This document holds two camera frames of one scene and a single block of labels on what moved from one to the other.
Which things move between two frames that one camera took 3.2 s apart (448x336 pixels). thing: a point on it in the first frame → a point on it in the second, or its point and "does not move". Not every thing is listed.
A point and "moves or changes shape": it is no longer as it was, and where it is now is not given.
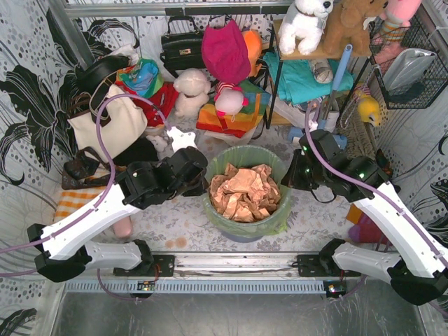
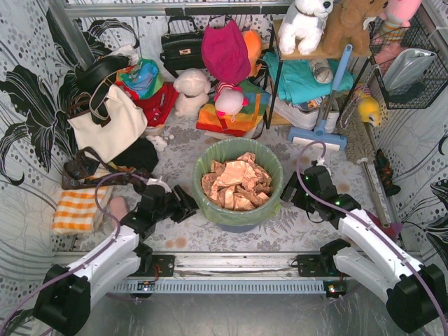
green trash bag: (278, 220) moves or changes shape
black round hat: (87, 79) does not move
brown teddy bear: (348, 24) does not move
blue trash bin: (240, 239) → (237, 229)
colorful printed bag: (143, 78) does not move
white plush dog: (304, 24) does not move
